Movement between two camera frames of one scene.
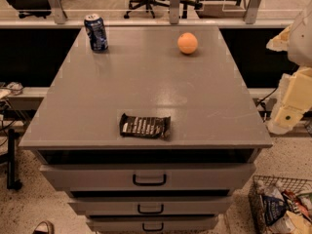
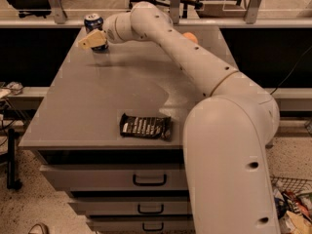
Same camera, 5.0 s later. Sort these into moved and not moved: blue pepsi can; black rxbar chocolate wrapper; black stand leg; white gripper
Moved: white gripper
Not moved: black rxbar chocolate wrapper; blue pepsi can; black stand leg
